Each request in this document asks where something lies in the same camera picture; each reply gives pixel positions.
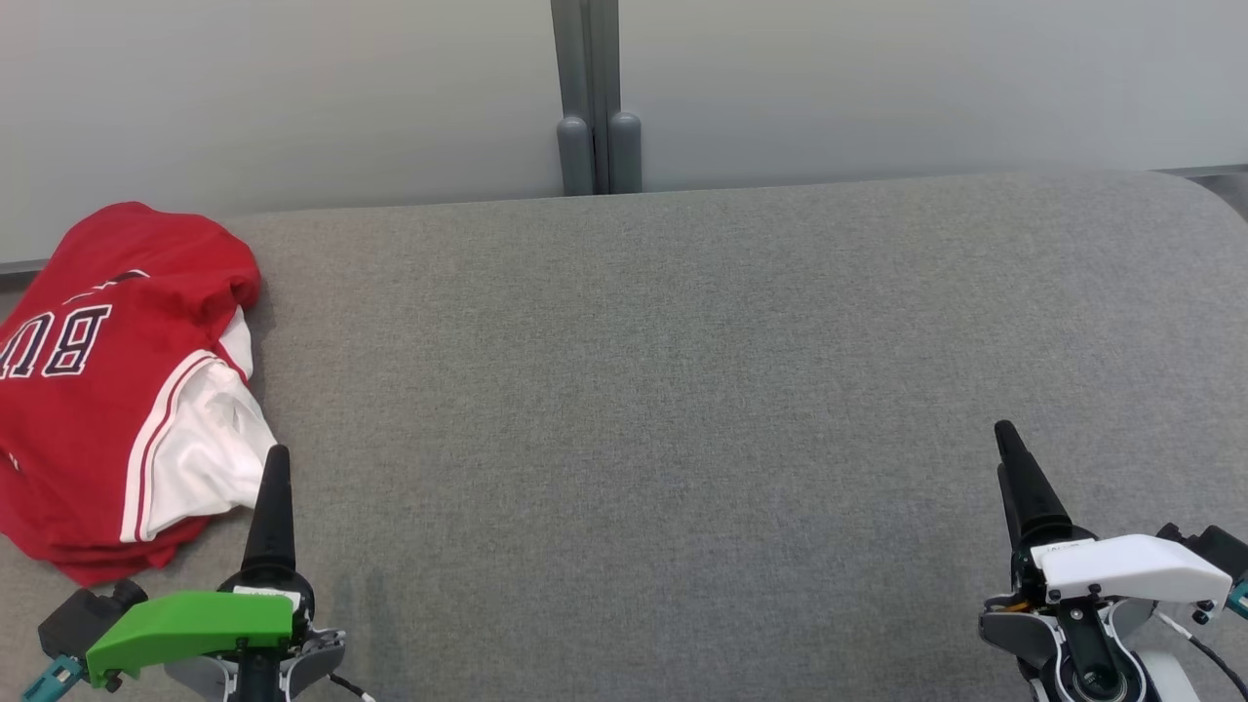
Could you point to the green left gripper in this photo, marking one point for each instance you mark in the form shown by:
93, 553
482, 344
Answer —
185, 624

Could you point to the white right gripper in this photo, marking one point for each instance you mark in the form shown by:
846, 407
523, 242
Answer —
1121, 570

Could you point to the red Bulls jersey shirt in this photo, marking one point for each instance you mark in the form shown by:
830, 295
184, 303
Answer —
88, 419

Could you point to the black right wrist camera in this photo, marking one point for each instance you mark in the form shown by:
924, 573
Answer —
1219, 548

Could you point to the grey partition base rail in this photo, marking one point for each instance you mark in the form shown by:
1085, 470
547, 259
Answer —
24, 265
1204, 171

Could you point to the grey partition post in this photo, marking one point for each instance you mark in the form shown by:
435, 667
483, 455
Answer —
590, 97

